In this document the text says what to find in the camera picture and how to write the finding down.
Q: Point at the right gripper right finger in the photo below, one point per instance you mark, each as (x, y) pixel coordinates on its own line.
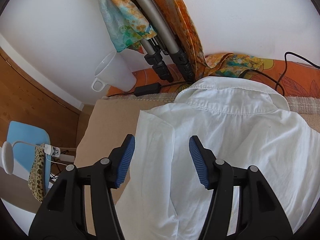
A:
(215, 175)

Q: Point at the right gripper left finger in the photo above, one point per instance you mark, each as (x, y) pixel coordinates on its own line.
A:
(106, 174)

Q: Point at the white shirt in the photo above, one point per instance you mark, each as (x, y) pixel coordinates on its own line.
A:
(225, 142)

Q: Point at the beige fleece blanket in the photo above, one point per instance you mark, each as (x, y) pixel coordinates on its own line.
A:
(107, 129)

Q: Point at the white charger plug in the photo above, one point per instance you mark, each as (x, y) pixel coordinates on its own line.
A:
(52, 151)

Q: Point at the leopard print cloth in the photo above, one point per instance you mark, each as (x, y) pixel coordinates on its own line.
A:
(36, 176)

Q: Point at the light blue chair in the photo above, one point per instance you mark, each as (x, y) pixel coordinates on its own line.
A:
(18, 151)

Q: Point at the white mug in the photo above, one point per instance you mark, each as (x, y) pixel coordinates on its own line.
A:
(113, 71)

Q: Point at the white desk lamp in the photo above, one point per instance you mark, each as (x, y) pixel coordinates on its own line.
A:
(7, 154)

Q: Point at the checked woven bed cover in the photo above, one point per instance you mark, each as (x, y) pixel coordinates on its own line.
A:
(301, 105)

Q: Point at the orange floral bed sheet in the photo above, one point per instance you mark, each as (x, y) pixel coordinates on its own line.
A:
(300, 79)

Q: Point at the folded grey tripod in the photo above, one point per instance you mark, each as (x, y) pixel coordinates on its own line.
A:
(164, 43)

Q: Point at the colourful patterned scarf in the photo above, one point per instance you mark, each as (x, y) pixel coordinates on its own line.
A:
(127, 26)

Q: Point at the black cable adapter box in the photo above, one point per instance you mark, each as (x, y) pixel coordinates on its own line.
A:
(154, 88)

